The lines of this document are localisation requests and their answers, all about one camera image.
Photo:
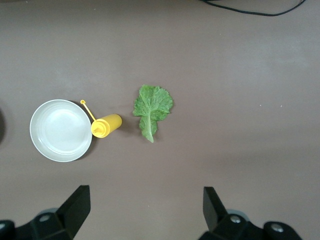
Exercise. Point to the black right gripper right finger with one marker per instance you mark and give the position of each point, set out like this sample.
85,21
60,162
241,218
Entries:
220,225

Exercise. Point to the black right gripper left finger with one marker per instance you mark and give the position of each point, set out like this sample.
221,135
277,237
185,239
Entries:
65,220

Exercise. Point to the yellow mustard squeeze bottle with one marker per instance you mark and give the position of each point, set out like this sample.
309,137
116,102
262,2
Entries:
110,123

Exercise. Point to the green lettuce leaf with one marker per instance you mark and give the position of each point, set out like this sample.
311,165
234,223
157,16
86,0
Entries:
152,107

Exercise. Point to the white round plate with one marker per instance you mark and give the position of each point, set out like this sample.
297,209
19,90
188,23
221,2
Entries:
61,131

